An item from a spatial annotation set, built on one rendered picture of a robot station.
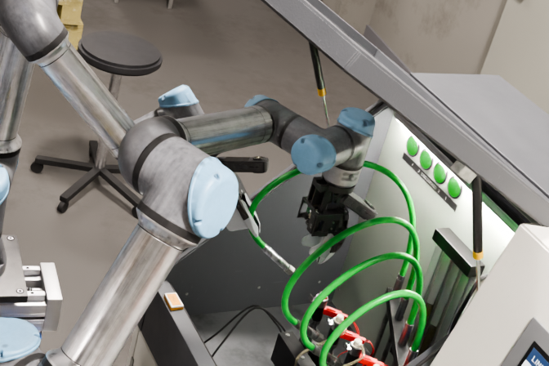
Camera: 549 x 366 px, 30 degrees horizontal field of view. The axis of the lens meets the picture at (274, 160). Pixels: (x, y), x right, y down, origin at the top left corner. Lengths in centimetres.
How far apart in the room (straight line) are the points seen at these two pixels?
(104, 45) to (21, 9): 232
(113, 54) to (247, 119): 235
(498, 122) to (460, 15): 362
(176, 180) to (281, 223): 94
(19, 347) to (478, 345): 81
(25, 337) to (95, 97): 52
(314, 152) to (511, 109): 73
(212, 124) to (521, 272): 61
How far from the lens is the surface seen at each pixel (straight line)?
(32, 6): 198
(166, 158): 163
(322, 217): 209
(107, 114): 204
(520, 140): 236
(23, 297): 223
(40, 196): 448
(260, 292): 265
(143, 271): 164
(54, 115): 513
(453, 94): 248
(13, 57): 214
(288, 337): 236
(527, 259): 188
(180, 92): 218
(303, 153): 193
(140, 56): 425
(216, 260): 251
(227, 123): 187
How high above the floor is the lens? 240
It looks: 28 degrees down
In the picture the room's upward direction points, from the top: 15 degrees clockwise
